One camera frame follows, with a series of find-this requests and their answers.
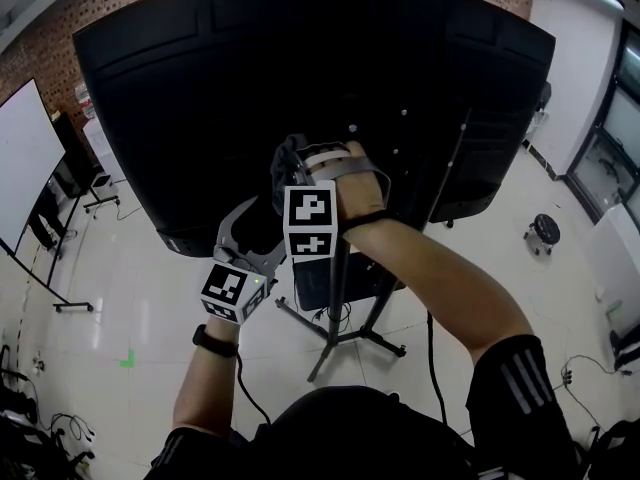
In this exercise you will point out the black TV stand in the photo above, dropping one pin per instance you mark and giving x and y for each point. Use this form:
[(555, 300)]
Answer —
[(340, 293)]

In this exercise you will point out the whiteboard on rolling stand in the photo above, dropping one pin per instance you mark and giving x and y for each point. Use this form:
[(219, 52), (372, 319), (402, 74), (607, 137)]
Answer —
[(25, 158)]

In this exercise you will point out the black wristband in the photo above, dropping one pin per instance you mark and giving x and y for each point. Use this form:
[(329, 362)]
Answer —
[(215, 340)]

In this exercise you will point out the white water dispenser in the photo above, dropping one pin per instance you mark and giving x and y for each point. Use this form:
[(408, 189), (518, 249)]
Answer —
[(100, 143)]

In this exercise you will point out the person's black shirt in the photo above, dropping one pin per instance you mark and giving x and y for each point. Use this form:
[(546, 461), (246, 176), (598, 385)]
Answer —
[(350, 433)]

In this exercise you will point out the black round wheeled stool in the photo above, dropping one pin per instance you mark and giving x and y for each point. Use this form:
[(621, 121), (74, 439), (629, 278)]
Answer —
[(545, 228)]

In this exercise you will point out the white cabinet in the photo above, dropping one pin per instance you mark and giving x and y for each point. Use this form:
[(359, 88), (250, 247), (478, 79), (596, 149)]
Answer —
[(617, 268)]

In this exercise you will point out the large black television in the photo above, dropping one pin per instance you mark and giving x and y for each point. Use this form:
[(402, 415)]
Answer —
[(200, 93)]

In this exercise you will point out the person's left forearm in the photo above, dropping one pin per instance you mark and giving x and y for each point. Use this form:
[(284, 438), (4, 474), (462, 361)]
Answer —
[(205, 383)]

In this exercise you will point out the green floor tape mark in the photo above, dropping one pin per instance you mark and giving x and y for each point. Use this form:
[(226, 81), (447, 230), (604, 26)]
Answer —
[(129, 360)]

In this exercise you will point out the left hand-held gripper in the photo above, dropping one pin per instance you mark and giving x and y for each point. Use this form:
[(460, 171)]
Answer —
[(227, 290)]

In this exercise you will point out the black display on rolling stand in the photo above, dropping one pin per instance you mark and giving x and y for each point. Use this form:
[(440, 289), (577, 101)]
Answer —
[(70, 158)]

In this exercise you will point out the person's right forearm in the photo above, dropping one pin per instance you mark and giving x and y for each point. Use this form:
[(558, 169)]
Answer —
[(440, 288)]

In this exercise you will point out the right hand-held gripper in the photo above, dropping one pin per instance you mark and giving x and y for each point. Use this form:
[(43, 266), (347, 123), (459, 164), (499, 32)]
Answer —
[(310, 218)]

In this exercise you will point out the person's right hand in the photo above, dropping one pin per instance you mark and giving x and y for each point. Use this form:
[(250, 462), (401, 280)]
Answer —
[(360, 193)]

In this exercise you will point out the grey cloth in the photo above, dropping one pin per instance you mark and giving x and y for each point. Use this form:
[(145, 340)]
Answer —
[(280, 178)]

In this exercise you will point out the dark framed glass door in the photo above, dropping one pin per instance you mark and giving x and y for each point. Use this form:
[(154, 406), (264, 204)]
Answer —
[(610, 133)]

